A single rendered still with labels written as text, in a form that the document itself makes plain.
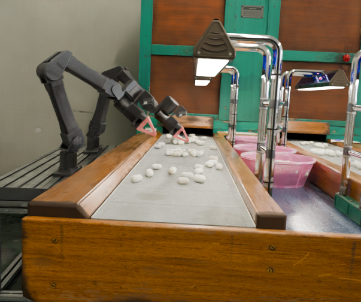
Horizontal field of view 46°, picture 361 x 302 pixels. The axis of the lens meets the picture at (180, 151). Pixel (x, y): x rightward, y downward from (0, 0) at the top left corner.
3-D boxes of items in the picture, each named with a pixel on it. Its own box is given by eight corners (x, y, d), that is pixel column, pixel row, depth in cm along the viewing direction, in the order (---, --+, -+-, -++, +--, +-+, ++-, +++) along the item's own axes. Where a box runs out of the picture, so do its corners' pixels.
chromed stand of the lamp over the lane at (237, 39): (195, 217, 104) (205, 30, 99) (195, 198, 124) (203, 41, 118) (273, 222, 104) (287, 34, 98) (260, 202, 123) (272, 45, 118)
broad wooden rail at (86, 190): (25, 297, 80) (26, 200, 78) (142, 159, 259) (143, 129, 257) (88, 301, 79) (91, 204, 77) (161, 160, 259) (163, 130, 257)
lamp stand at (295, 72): (279, 165, 199) (287, 68, 194) (272, 159, 219) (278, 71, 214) (320, 166, 199) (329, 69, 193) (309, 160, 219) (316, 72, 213)
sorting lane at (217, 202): (90, 228, 78) (90, 217, 77) (162, 137, 257) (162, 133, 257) (255, 238, 77) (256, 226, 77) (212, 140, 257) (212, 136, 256)
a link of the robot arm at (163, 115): (173, 114, 211) (163, 105, 210) (171, 115, 205) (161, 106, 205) (164, 124, 212) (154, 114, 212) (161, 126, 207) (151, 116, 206)
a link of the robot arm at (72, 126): (79, 143, 165) (50, 60, 154) (87, 145, 159) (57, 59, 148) (65, 149, 161) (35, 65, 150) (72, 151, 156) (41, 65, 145)
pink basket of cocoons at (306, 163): (243, 187, 143) (245, 160, 141) (235, 174, 169) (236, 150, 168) (323, 192, 142) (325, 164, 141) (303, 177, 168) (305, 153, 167)
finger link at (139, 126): (162, 127, 175) (145, 112, 175) (161, 129, 168) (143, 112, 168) (151, 139, 176) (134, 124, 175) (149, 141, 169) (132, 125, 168)
